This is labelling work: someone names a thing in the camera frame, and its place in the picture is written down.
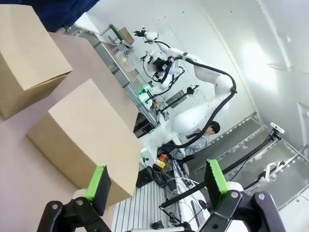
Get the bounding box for seated person with glasses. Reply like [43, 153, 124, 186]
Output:
[168, 120, 221, 163]

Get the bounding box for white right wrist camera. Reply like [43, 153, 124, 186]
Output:
[141, 50, 157, 64]

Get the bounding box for large brown cardboard box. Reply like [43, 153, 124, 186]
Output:
[26, 78, 143, 208]

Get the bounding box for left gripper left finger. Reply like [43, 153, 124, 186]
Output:
[36, 165, 114, 232]

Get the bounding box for black camera stand pole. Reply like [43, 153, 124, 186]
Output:
[158, 135, 283, 211]

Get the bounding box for person in navy coat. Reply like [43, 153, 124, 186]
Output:
[33, 0, 101, 33]

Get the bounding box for yellow red emergency stop button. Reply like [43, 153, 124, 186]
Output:
[154, 154, 168, 169]

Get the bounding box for small black camera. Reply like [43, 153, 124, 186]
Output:
[185, 84, 200, 96]

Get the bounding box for small brown cardboard box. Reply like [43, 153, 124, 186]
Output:
[0, 4, 73, 121]

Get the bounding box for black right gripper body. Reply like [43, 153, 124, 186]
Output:
[152, 58, 171, 79]

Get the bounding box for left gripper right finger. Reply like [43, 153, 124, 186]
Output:
[200, 159, 288, 232]

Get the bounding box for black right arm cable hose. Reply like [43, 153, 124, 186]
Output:
[172, 55, 239, 152]

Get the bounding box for black computer box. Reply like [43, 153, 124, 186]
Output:
[136, 166, 155, 189]

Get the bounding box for background cardboard box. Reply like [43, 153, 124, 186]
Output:
[118, 27, 135, 44]

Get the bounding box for green frame table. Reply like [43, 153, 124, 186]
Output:
[100, 24, 136, 50]

